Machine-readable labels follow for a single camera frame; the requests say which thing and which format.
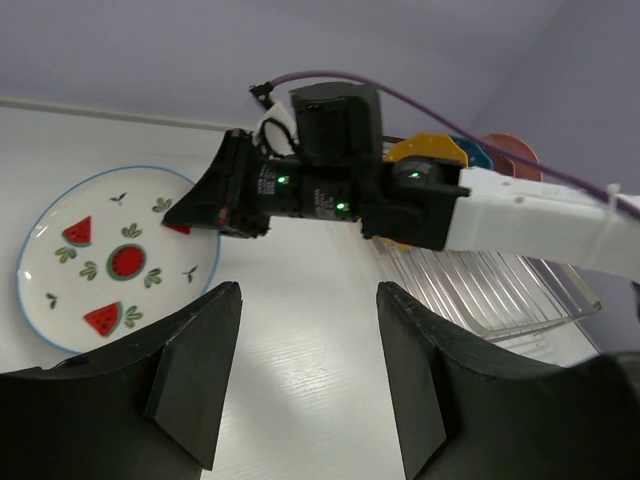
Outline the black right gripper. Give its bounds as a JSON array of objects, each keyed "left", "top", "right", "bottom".
[{"left": 162, "top": 82, "right": 470, "bottom": 250}]

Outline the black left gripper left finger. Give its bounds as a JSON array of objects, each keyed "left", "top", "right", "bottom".
[{"left": 1, "top": 282, "right": 242, "bottom": 479}]

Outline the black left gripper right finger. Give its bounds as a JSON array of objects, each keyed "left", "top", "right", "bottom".
[{"left": 376, "top": 282, "right": 639, "bottom": 479}]

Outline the white watermelon pattern plate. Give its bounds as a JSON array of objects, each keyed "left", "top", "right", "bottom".
[{"left": 17, "top": 166, "right": 221, "bottom": 354}]

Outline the yellow dotted plate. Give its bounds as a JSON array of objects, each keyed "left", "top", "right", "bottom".
[{"left": 383, "top": 132, "right": 469, "bottom": 167}]

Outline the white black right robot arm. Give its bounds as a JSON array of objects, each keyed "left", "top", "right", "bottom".
[{"left": 163, "top": 82, "right": 639, "bottom": 282}]

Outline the maroon dotted plate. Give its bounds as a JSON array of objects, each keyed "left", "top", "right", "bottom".
[{"left": 490, "top": 152, "right": 515, "bottom": 177}]

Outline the blue dotted plate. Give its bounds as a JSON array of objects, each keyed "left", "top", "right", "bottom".
[{"left": 450, "top": 135, "right": 494, "bottom": 171}]

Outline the pink plate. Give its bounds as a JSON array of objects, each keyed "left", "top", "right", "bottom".
[{"left": 481, "top": 133, "right": 543, "bottom": 182}]

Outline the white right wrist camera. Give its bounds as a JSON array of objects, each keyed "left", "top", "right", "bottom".
[{"left": 249, "top": 83, "right": 299, "bottom": 159}]

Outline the clear wire dish rack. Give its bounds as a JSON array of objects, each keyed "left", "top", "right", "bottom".
[{"left": 371, "top": 238, "right": 601, "bottom": 342}]

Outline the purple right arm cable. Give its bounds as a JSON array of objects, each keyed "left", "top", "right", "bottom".
[{"left": 264, "top": 71, "right": 640, "bottom": 220}]

